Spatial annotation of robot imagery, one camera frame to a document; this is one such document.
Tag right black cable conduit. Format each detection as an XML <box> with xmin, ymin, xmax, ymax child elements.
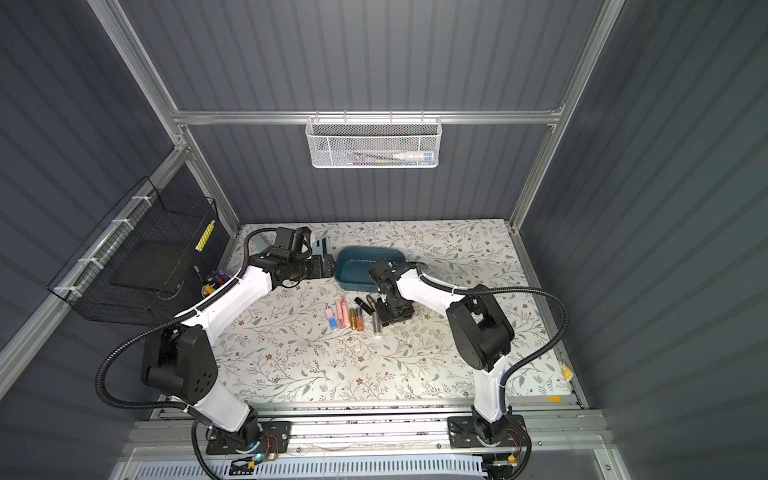
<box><xmin>413</xmin><ymin>260</ymin><xmax>570</xmax><ymax>391</ymax></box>

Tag left black cable conduit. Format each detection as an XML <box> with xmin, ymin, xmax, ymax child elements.
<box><xmin>94</xmin><ymin>226</ymin><xmax>283</xmax><ymax>412</ymax></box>

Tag pink lip gloss tube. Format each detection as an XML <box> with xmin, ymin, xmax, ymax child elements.
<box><xmin>335</xmin><ymin>295</ymin><xmax>350</xmax><ymax>329</ymax></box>

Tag black cable conduit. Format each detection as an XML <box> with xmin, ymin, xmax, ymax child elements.
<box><xmin>413</xmin><ymin>260</ymin><xmax>570</xmax><ymax>391</ymax></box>
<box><xmin>94</xmin><ymin>226</ymin><xmax>283</xmax><ymax>412</ymax></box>

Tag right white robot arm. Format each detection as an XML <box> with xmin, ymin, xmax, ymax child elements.
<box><xmin>369</xmin><ymin>260</ymin><xmax>515</xmax><ymax>446</ymax></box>

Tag coral lip gloss silver cap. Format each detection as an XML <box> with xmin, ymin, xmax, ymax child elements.
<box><xmin>355</xmin><ymin>307</ymin><xmax>365</xmax><ymax>331</ymax></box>

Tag silver lipstick tube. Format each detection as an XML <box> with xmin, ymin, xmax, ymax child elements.
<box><xmin>372</xmin><ymin>311</ymin><xmax>383</xmax><ymax>337</ymax></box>

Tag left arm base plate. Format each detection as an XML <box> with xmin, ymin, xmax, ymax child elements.
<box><xmin>205</xmin><ymin>421</ymin><xmax>293</xmax><ymax>456</ymax></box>

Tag pink blue gradient lipstick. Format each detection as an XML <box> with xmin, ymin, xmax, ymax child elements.
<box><xmin>325</xmin><ymin>307</ymin><xmax>338</xmax><ymax>330</ymax></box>

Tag gold glitter lipstick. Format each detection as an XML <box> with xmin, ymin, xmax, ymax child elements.
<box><xmin>349</xmin><ymin>307</ymin><xmax>360</xmax><ymax>331</ymax></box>

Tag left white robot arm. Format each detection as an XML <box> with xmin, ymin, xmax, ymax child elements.
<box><xmin>141</xmin><ymin>253</ymin><xmax>336</xmax><ymax>433</ymax></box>

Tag teal calculator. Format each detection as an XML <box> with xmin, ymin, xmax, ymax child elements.
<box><xmin>311</xmin><ymin>236</ymin><xmax>333</xmax><ymax>256</ymax></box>

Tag black lipstick gold band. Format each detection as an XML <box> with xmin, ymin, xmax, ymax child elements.
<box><xmin>354</xmin><ymin>297</ymin><xmax>375</xmax><ymax>316</ymax></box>

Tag white wire mesh basket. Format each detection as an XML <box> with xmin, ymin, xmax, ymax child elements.
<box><xmin>305</xmin><ymin>118</ymin><xmax>443</xmax><ymax>169</ymax></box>

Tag black wire basket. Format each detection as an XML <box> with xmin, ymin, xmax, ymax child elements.
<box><xmin>48</xmin><ymin>183</ymin><xmax>229</xmax><ymax>326</ymax></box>

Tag cup of coloured pens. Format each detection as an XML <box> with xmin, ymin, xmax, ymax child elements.
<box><xmin>201</xmin><ymin>270</ymin><xmax>230</xmax><ymax>298</ymax></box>

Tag white perforated cable tray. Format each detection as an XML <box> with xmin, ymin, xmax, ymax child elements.
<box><xmin>134</xmin><ymin>454</ymin><xmax>487</xmax><ymax>480</ymax></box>

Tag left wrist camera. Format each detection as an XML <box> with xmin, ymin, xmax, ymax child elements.
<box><xmin>272</xmin><ymin>227</ymin><xmax>311</xmax><ymax>258</ymax></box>

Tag teal storage box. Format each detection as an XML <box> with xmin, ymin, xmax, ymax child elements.
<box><xmin>334</xmin><ymin>246</ymin><xmax>406</xmax><ymax>293</ymax></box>

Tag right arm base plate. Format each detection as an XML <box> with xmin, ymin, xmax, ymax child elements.
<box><xmin>446</xmin><ymin>414</ymin><xmax>531</xmax><ymax>450</ymax></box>

